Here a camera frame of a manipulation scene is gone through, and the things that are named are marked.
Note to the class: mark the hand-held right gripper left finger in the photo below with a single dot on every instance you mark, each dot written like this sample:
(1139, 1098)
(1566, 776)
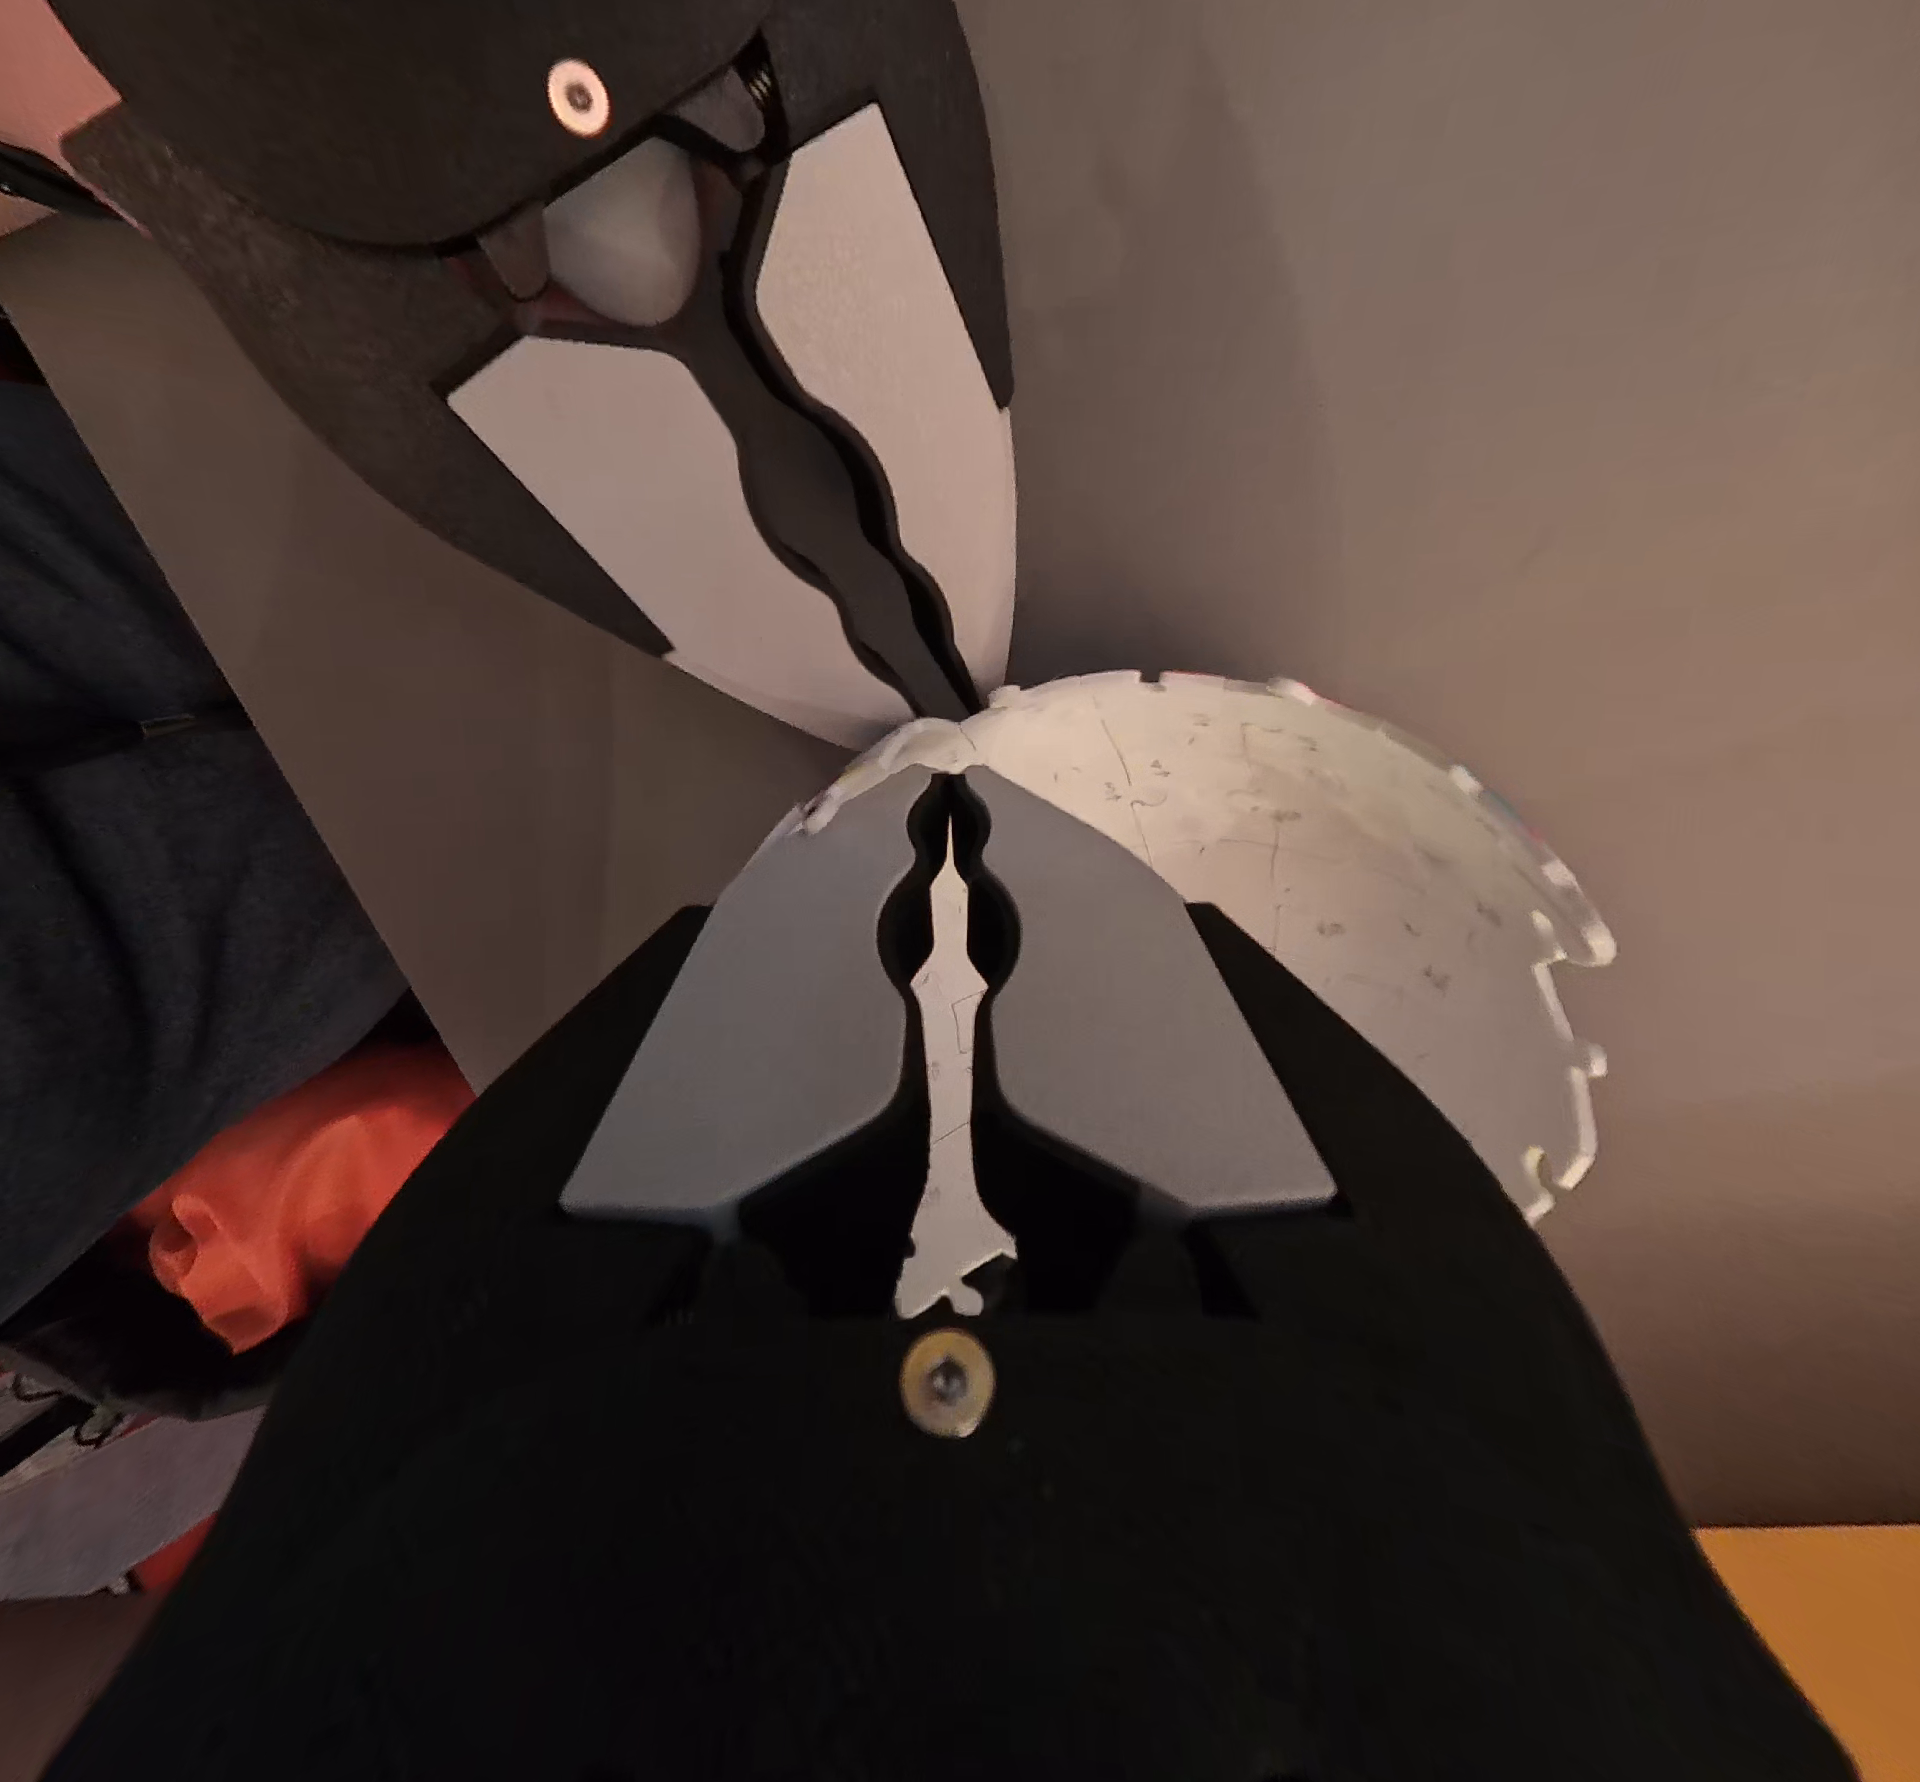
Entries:
(749, 1047)

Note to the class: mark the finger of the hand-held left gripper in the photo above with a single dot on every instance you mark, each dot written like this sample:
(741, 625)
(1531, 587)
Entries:
(885, 357)
(615, 491)

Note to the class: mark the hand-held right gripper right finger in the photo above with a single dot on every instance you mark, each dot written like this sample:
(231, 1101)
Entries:
(1139, 1047)

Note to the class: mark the partly built puzzle ball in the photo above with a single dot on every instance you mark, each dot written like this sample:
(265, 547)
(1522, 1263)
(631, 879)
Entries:
(1321, 881)

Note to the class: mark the orange fabric item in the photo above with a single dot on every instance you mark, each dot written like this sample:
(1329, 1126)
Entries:
(301, 1183)

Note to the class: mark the person's dark blue clothing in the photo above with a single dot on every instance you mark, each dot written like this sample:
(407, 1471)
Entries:
(151, 838)

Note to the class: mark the yellow cardboard box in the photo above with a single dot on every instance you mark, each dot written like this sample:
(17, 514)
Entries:
(1845, 1632)

